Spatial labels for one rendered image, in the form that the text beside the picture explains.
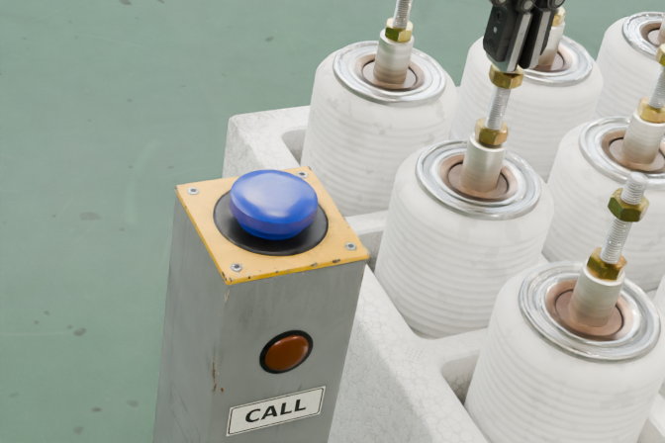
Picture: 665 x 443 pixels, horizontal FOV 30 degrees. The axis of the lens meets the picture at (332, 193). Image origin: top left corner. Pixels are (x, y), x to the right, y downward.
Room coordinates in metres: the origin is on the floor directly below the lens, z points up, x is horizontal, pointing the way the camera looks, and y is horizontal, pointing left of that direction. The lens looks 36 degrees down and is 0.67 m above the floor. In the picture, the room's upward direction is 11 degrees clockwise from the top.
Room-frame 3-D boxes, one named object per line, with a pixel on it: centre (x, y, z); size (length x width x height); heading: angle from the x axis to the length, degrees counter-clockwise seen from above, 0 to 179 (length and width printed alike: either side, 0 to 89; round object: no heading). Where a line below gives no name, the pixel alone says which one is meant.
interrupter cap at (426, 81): (0.70, -0.02, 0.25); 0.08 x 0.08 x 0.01
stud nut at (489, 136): (0.60, -0.08, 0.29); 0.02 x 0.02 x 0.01; 43
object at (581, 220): (0.66, -0.18, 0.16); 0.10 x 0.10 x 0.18
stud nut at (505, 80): (0.60, -0.08, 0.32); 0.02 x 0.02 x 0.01; 43
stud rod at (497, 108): (0.60, -0.08, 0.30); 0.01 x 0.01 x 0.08
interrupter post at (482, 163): (0.60, -0.08, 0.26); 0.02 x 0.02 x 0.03
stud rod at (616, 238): (0.50, -0.14, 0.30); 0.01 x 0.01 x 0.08
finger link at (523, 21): (0.60, -0.08, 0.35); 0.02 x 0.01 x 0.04; 34
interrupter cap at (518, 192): (0.60, -0.08, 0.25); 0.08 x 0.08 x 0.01
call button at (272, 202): (0.45, 0.03, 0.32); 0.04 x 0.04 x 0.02
